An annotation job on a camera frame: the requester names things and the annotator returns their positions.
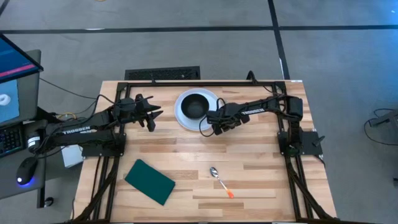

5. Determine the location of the grey stand foot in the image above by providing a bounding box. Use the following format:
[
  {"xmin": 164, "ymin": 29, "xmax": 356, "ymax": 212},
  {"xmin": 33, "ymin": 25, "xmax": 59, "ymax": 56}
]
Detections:
[{"xmin": 369, "ymin": 110, "xmax": 398, "ymax": 128}]

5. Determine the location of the black backlit keyboard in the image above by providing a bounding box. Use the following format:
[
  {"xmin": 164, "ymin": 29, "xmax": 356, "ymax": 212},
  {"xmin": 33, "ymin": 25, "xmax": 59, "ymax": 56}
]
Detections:
[{"xmin": 0, "ymin": 124, "xmax": 25, "ymax": 157}]

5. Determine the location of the grey computer desk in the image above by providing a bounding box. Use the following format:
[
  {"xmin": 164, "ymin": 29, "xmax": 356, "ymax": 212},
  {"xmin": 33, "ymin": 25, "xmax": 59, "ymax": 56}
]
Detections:
[{"xmin": 0, "ymin": 107, "xmax": 63, "ymax": 208}]

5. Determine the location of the dark round bowl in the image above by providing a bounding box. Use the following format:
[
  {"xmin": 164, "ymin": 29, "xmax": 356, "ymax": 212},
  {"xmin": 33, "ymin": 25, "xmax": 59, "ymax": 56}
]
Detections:
[{"xmin": 180, "ymin": 93, "xmax": 210, "ymax": 120}]

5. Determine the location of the black floor cable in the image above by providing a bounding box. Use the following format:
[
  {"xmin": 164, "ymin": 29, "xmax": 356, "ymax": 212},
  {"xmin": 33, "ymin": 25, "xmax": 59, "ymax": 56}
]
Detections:
[{"xmin": 363, "ymin": 108, "xmax": 398, "ymax": 146}]

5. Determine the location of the dark green folded napkin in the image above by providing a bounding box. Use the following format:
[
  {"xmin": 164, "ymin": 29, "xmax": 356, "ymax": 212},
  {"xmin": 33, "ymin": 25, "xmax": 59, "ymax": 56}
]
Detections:
[{"xmin": 124, "ymin": 159, "xmax": 177, "ymax": 207}]

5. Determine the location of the white round plate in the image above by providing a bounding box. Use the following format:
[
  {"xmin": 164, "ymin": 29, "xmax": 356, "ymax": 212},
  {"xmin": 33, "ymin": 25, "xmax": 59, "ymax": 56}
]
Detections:
[{"xmin": 174, "ymin": 88, "xmax": 222, "ymax": 131}]

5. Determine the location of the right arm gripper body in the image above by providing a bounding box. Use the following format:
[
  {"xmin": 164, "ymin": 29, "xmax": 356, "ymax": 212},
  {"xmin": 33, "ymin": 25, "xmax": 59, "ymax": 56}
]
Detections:
[{"xmin": 216, "ymin": 103, "xmax": 250, "ymax": 131}]

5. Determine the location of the black floor vent grille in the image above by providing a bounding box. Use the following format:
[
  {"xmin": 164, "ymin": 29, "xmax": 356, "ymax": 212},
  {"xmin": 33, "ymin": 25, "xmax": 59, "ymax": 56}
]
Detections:
[{"xmin": 124, "ymin": 65, "xmax": 201, "ymax": 81}]

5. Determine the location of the black metal table frame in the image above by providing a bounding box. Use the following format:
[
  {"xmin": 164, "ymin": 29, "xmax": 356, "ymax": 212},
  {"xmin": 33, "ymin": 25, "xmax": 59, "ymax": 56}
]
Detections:
[{"xmin": 73, "ymin": 79, "xmax": 340, "ymax": 224}]

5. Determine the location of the thin black cable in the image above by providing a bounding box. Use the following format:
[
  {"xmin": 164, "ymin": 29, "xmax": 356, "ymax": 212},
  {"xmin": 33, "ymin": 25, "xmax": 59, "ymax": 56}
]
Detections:
[{"xmin": 39, "ymin": 77, "xmax": 99, "ymax": 101}]

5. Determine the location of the grey framed monitor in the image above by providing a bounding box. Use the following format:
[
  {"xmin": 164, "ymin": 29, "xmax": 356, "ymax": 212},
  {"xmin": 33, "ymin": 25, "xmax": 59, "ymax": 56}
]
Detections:
[{"xmin": 0, "ymin": 49, "xmax": 42, "ymax": 127}]

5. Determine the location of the tilted blue screen monitor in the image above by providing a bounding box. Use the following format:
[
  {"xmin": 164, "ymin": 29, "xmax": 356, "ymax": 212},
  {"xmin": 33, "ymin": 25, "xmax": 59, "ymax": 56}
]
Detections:
[{"xmin": 0, "ymin": 33, "xmax": 44, "ymax": 84}]

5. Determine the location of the yellow cable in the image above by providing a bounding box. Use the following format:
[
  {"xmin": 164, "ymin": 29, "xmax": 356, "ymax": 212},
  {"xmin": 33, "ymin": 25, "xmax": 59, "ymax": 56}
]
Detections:
[{"xmin": 57, "ymin": 111, "xmax": 77, "ymax": 121}]

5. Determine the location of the spoon with orange handle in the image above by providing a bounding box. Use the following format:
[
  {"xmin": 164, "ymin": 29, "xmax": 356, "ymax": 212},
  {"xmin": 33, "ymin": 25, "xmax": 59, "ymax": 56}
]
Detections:
[{"xmin": 209, "ymin": 166, "xmax": 235, "ymax": 199}]

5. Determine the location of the small white box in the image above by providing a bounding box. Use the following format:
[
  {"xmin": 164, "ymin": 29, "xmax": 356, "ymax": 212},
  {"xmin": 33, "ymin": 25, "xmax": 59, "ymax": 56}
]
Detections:
[{"xmin": 60, "ymin": 144, "xmax": 84, "ymax": 169}]

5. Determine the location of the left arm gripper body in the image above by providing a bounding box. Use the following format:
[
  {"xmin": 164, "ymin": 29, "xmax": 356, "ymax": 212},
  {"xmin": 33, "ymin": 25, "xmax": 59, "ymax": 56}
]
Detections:
[{"xmin": 113, "ymin": 94, "xmax": 150, "ymax": 124}]

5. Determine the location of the black computer mouse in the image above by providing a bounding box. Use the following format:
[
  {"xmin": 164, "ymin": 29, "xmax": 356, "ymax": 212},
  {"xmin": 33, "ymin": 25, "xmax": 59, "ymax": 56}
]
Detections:
[{"xmin": 16, "ymin": 156, "xmax": 39, "ymax": 186}]

